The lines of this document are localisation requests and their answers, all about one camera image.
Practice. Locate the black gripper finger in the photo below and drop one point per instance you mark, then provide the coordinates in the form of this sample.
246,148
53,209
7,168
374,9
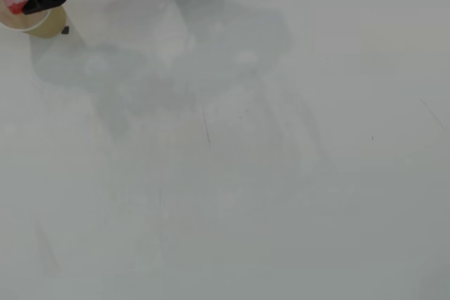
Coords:
35,6

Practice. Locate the tan paper cup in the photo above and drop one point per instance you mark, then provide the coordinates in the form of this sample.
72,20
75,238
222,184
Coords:
45,26

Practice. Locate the small dark block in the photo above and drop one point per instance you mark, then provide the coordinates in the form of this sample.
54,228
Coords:
65,30

